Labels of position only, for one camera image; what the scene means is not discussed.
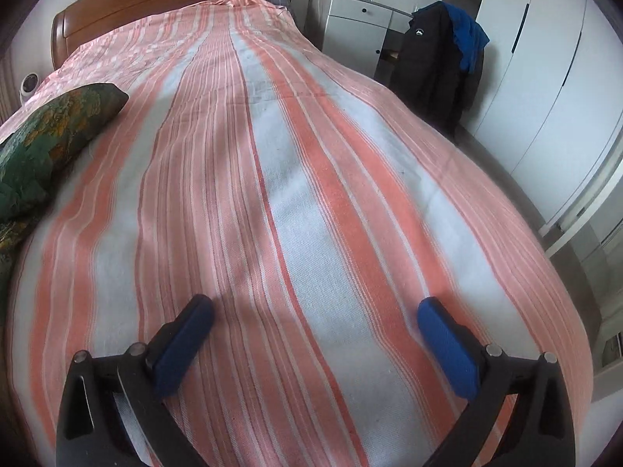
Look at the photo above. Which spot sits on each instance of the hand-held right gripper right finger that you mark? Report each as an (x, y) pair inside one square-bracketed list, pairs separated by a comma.
[(448, 350)]

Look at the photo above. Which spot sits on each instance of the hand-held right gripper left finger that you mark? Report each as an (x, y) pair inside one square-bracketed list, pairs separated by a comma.
[(182, 345)]

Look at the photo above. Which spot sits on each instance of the green patterned garment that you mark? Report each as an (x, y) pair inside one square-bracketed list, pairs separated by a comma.
[(53, 131)]

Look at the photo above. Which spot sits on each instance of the pink striped bed sheet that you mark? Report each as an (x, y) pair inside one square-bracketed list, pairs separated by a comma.
[(292, 180)]

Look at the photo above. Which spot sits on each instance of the black jacket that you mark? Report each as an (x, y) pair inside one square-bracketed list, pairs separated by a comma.
[(428, 68)]

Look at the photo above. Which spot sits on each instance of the white wardrobe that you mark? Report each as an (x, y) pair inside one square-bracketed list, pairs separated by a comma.
[(550, 82)]

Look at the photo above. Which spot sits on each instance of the small white desk fan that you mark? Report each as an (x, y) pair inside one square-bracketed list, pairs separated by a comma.
[(30, 83)]

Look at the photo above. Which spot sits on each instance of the blue garment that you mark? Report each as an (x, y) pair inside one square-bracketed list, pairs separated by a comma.
[(469, 39)]

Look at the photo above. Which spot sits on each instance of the white drawer cabinet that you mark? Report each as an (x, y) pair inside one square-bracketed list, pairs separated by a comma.
[(350, 24)]

